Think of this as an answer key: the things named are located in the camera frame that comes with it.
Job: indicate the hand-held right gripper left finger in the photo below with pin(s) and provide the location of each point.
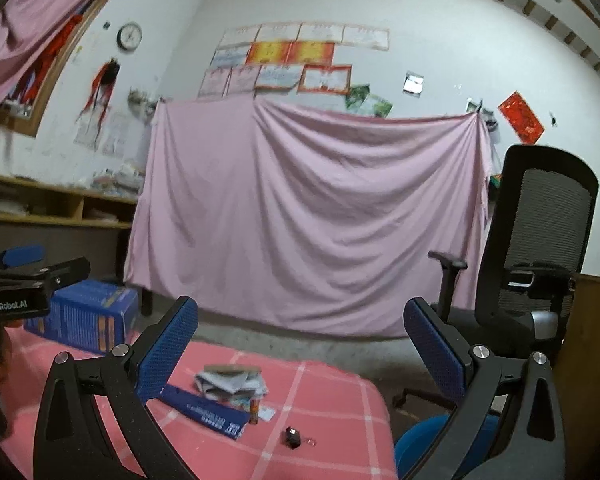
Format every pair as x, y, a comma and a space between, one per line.
167, 350

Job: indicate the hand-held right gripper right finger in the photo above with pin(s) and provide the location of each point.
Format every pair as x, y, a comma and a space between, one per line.
435, 355

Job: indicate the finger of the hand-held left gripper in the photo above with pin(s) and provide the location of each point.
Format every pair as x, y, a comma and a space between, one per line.
22, 256
62, 270

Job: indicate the silver wrapper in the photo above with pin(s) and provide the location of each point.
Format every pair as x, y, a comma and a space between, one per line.
225, 385

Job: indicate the grey cardboard piece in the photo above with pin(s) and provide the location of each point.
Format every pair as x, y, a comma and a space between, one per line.
232, 370

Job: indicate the blue packet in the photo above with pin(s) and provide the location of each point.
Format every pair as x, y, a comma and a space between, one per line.
200, 410

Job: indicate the blue plastic bucket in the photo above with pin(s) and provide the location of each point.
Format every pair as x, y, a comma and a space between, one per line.
420, 445

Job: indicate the small orange tube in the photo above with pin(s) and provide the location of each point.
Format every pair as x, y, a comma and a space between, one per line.
254, 410

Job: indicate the black binder clip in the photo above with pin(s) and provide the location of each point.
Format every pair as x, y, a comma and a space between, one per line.
292, 437

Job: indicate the person's left hand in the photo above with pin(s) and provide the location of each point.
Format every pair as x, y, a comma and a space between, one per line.
5, 347

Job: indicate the blue carton box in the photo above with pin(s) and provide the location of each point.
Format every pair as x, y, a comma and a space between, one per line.
95, 310

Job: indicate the pile of shelf papers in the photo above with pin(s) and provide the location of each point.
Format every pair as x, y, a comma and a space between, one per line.
5, 206

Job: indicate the thin shelf papers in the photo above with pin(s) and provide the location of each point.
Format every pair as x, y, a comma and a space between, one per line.
100, 214

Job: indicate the wooden shelf unit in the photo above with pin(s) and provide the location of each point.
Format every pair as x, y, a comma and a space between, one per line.
55, 192

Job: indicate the stack of newspapers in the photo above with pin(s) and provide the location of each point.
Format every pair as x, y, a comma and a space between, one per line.
117, 179

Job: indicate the pink checked blanket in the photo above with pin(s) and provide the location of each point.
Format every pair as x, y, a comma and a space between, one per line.
305, 410

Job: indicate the wooden panel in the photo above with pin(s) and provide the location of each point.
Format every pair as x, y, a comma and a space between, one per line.
595, 360

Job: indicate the red hanging cloth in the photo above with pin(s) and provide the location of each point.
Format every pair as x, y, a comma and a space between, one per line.
45, 70

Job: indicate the black office chair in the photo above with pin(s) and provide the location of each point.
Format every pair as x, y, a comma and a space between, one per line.
545, 200

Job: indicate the red tassel ornament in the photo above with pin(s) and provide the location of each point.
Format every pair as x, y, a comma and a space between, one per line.
102, 80

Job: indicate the pink hanging sheet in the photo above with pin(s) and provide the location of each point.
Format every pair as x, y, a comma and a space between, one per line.
305, 210

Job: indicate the pink window curtain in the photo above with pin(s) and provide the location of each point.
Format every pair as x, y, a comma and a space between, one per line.
30, 20

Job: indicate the green photo print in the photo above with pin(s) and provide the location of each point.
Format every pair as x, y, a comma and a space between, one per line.
356, 97
380, 106

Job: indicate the white wall calendar sheet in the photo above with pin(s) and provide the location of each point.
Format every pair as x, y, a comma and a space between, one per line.
87, 132
116, 135

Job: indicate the wooden window frame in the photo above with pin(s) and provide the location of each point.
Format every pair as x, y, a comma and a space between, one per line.
55, 90

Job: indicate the metal wall rack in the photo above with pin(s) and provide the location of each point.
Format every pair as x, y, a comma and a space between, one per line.
142, 100

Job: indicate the round wall clock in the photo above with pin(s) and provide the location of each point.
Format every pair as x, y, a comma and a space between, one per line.
129, 36

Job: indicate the red paper wall poster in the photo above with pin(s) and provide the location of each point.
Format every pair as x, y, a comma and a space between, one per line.
521, 117

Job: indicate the black and white wall photo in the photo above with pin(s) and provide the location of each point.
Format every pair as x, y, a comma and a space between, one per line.
413, 83

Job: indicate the group of wall certificates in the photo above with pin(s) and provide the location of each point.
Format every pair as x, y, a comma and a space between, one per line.
290, 57

